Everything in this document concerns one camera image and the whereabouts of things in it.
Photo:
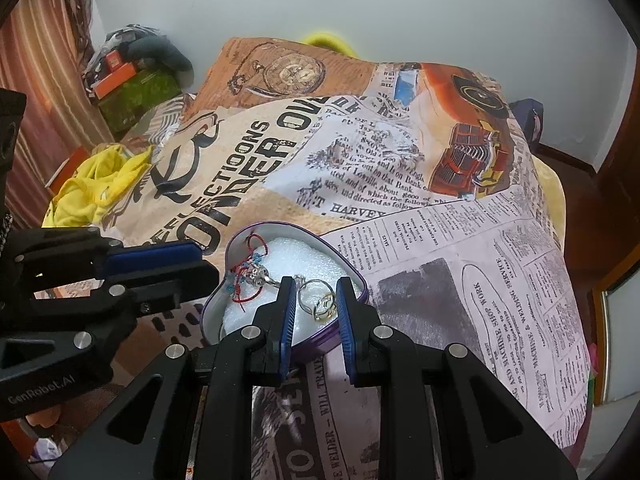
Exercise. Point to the striped brown curtain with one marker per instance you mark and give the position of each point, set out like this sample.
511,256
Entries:
45,48

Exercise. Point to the yellow garment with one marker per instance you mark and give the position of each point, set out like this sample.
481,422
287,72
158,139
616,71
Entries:
96,186

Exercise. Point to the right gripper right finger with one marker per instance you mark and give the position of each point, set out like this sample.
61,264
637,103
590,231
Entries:
443,413

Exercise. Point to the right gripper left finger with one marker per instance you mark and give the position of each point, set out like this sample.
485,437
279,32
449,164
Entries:
188,415

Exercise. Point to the yellow chair back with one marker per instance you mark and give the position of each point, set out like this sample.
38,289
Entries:
327,41

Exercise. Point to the clothes pile in corner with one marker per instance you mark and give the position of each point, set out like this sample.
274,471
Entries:
134,43

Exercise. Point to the newspaper print blanket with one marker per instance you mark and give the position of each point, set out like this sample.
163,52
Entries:
413,180

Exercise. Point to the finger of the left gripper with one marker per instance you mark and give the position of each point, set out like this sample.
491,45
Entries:
127,260
164,289

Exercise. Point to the silver and gold rings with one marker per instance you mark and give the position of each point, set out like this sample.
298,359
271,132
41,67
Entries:
312,297

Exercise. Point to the orange box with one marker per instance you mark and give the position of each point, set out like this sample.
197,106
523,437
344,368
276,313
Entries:
114,80

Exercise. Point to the green patterned bag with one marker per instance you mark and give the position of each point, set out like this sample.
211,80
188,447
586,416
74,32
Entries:
123,107

